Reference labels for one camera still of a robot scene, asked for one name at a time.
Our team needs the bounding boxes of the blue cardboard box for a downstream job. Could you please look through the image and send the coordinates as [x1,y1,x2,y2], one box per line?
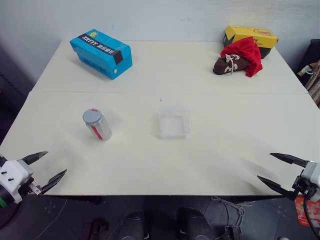
[69,28,133,81]

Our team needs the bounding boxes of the clear square plastic container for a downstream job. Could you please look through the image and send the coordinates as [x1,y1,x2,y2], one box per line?
[156,105,193,139]

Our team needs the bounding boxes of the orange box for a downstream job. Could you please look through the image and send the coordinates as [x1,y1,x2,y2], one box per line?
[294,196,314,226]

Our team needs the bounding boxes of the red cloth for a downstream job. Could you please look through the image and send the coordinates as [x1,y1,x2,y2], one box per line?
[220,36,264,78]

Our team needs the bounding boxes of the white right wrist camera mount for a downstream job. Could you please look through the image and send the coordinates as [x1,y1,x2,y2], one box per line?
[300,160,320,189]

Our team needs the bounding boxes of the white cord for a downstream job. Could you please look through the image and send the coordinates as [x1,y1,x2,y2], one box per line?
[211,196,252,226]

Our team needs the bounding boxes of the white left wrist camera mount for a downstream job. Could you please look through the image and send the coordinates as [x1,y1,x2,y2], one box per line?
[0,159,35,204]

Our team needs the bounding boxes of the brown shoe white laces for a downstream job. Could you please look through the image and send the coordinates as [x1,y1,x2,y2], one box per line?
[212,53,251,76]

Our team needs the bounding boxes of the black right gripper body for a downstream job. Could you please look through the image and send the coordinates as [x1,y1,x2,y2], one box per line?
[291,174,318,201]

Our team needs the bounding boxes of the clear jar with grey lid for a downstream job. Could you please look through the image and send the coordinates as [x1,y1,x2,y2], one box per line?
[83,117,113,142]

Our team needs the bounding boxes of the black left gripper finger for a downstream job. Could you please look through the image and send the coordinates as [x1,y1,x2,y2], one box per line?
[21,151,49,166]
[39,169,68,196]

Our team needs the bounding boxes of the yellow black shoe box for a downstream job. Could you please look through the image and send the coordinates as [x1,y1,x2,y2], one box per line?
[222,25,279,60]

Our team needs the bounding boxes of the brown cardboard pile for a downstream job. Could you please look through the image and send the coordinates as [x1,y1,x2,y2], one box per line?
[297,59,320,109]

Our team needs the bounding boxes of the grey-blue plastic jar lid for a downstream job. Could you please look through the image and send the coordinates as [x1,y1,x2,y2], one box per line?
[82,108,103,125]

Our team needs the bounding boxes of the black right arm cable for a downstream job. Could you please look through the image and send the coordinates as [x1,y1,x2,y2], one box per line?
[302,196,320,239]

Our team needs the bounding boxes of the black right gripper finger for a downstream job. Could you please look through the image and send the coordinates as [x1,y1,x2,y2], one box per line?
[269,152,310,169]
[257,175,297,201]

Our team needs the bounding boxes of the black case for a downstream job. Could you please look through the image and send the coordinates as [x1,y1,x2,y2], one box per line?
[296,38,320,74]

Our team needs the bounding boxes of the small black floor device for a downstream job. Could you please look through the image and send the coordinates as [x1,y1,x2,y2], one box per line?
[223,224,245,240]

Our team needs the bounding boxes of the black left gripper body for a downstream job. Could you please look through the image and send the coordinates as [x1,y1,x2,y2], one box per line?
[18,176,42,198]

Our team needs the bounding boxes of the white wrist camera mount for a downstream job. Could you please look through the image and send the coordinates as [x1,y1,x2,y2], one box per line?
[300,160,320,189]
[0,159,35,204]

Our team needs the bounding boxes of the dark rounded shape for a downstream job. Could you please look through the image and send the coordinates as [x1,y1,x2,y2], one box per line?
[176,206,212,240]
[116,211,145,240]

